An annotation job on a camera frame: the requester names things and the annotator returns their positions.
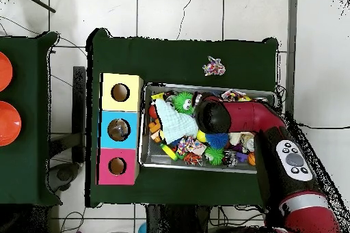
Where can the mint green waffle cloth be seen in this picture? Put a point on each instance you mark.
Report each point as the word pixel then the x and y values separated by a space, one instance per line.
pixel 175 121

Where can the orange striped tiger toy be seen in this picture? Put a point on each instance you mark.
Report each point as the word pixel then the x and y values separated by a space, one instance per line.
pixel 192 159

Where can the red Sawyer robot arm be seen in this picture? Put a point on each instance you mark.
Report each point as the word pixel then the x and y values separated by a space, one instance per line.
pixel 257 118

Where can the wooden box with three holes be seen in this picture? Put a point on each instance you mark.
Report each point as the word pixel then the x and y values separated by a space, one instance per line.
pixel 107 134

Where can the green fuzzy toy with eyes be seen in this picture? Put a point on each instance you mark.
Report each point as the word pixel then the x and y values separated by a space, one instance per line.
pixel 185 102

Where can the red ball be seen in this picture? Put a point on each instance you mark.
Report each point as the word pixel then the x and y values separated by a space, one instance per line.
pixel 152 111

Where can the orange plastic building block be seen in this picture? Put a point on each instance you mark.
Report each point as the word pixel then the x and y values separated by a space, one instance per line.
pixel 156 130

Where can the yellow cheese wedge toy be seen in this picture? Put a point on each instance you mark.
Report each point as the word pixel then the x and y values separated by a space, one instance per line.
pixel 157 97

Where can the yellow ball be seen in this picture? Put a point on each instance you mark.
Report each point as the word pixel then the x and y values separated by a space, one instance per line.
pixel 201 136

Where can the blue spiky ball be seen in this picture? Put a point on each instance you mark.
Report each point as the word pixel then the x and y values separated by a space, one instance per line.
pixel 217 140

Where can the small orange basketball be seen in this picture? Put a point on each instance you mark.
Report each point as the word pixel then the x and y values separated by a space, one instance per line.
pixel 251 158

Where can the side table with green cloth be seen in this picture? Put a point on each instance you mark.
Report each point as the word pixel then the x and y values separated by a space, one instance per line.
pixel 27 156

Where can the orange bowl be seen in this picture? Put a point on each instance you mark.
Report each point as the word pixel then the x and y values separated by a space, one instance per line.
pixel 8 123
pixel 4 72

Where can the black rod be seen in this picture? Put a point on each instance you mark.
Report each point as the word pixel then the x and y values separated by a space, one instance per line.
pixel 35 0

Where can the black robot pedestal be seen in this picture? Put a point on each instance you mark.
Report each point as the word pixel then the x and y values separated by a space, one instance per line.
pixel 175 222

